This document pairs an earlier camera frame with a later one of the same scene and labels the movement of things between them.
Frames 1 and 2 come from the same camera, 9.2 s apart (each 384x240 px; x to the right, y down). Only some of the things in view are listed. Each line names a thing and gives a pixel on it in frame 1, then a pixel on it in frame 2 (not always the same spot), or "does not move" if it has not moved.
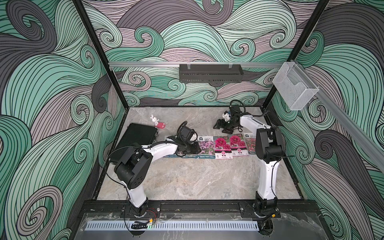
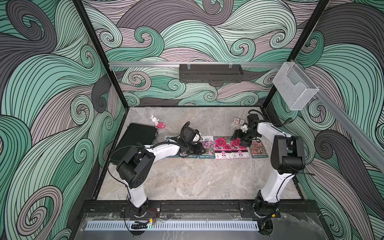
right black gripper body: [227, 126] → [245, 138]
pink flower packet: [238, 145] does not move
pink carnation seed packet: [222, 147] does not move
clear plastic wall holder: [295, 86] does not move
